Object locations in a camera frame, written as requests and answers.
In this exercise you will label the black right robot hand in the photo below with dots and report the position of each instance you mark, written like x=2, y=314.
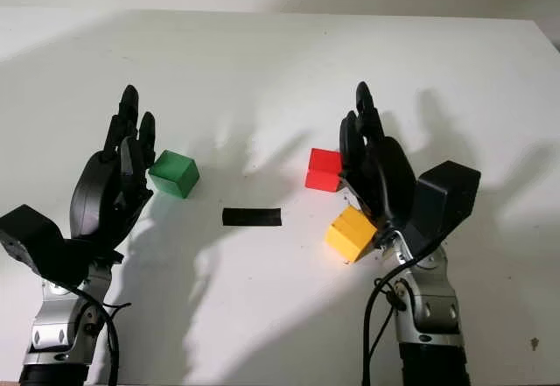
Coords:
x=389, y=176

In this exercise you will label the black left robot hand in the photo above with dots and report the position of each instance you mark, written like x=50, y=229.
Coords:
x=94, y=193

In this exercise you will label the red block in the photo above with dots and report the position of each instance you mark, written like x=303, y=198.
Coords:
x=321, y=171

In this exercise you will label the yellow block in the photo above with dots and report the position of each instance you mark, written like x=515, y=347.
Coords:
x=350, y=235

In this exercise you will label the green block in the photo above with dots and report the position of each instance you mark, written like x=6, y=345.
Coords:
x=172, y=175

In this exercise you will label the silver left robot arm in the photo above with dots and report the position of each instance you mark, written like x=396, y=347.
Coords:
x=48, y=333

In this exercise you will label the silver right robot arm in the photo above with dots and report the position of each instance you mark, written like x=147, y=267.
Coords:
x=431, y=316

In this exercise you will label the black square marker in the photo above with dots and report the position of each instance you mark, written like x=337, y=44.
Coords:
x=251, y=217

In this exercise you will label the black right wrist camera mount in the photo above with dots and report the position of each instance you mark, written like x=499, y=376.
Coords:
x=446, y=198

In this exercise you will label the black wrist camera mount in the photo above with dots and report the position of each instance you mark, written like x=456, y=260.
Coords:
x=30, y=237
x=446, y=198

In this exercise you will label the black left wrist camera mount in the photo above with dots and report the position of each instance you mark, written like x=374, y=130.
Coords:
x=30, y=237

